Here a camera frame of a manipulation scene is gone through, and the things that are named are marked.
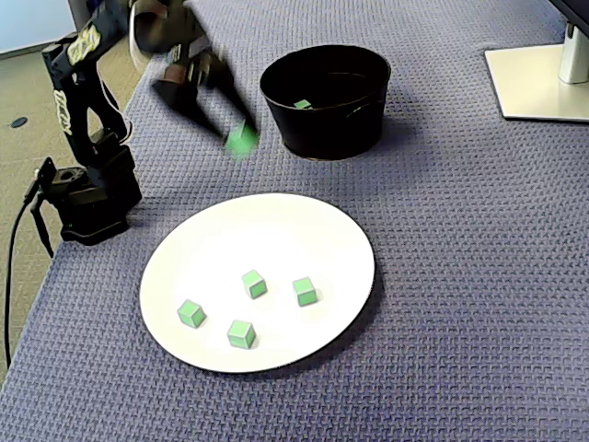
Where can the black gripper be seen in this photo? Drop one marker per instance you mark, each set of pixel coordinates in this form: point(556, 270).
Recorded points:
point(192, 88)

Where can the green cube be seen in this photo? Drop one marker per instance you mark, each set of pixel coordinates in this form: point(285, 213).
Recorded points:
point(254, 284)
point(304, 292)
point(240, 334)
point(302, 104)
point(191, 314)
point(240, 140)

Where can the black round container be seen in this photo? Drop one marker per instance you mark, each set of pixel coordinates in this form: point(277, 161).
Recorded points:
point(331, 133)

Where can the white round plate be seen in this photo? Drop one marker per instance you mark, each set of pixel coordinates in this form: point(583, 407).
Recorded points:
point(276, 230)

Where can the black table clamp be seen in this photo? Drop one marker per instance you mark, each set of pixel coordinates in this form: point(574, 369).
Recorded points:
point(46, 170)

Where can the black round floor cap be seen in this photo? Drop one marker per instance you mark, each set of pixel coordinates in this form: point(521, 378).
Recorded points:
point(19, 122)

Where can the blue woven table mat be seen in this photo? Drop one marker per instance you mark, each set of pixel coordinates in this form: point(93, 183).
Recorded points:
point(460, 276)

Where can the white monitor stand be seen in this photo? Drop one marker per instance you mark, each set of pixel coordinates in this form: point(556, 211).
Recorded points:
point(529, 83)

